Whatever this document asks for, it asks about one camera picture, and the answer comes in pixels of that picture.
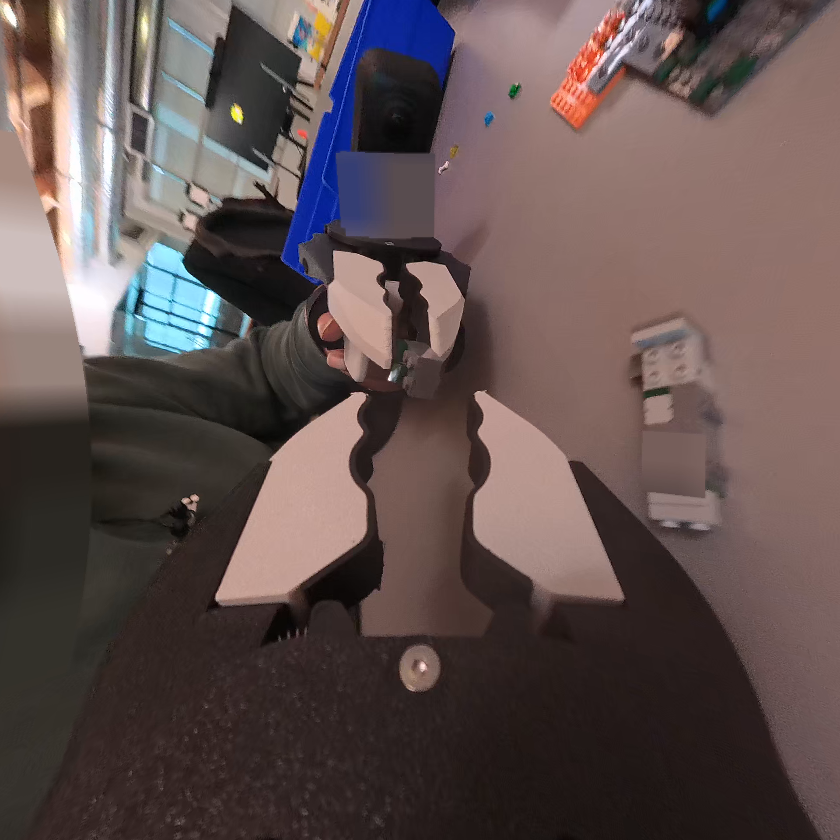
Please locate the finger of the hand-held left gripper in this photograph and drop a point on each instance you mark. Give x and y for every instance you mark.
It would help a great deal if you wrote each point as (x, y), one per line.
(440, 315)
(357, 315)

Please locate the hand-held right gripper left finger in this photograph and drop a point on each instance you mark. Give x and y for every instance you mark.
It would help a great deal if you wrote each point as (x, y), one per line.
(309, 525)

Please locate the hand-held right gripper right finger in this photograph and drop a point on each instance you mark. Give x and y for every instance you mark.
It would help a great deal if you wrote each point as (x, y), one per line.
(545, 525)

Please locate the small grey green brick assembly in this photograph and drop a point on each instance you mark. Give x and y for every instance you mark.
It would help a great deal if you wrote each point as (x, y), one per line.
(418, 374)

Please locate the grey white brick column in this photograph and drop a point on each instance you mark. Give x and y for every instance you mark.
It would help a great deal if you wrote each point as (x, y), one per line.
(676, 420)

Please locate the person's left forearm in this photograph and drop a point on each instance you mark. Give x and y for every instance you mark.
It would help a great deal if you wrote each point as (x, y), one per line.
(223, 381)

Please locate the person's left hand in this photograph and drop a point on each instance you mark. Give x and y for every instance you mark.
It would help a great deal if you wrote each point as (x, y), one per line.
(335, 344)

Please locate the blue plastic bin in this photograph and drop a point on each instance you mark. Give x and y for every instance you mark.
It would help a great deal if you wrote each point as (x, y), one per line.
(368, 26)

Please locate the black monitor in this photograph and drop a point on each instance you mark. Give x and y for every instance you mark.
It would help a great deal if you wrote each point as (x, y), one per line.
(250, 85)

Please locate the orange brick plate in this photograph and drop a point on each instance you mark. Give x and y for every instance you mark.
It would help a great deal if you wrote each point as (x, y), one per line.
(584, 79)

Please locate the grey green brick tower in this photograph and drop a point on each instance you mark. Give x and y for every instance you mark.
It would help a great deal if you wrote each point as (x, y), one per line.
(735, 46)

